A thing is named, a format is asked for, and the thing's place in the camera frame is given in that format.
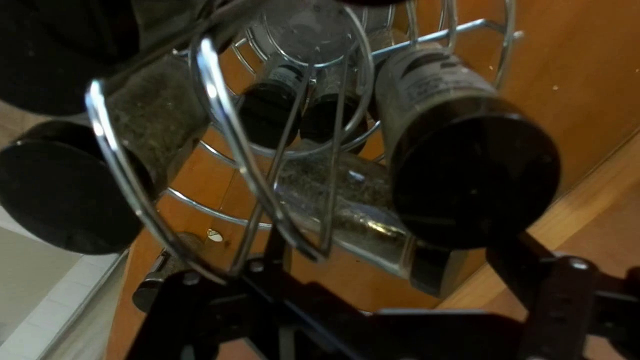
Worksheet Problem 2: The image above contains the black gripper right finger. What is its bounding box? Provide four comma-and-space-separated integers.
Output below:
486, 232, 557, 309

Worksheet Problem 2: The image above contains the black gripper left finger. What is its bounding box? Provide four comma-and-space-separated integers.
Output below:
264, 228, 292, 271

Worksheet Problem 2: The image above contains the black-lid spice bottle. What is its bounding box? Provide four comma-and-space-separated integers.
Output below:
375, 45, 561, 248

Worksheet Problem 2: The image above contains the lower right rack spice jar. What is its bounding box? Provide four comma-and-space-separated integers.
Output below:
276, 156, 483, 297

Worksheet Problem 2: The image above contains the rack spice jar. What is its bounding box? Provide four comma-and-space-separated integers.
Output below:
276, 156, 483, 297
0, 55, 209, 253

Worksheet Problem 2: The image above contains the chrome revolving spice rack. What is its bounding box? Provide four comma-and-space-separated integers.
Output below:
84, 0, 516, 281

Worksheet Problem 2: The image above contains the lower left rack spice jar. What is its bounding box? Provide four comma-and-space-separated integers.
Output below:
0, 55, 209, 253

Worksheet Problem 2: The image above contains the pine wooden dresser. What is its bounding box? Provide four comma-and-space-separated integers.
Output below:
103, 0, 640, 360

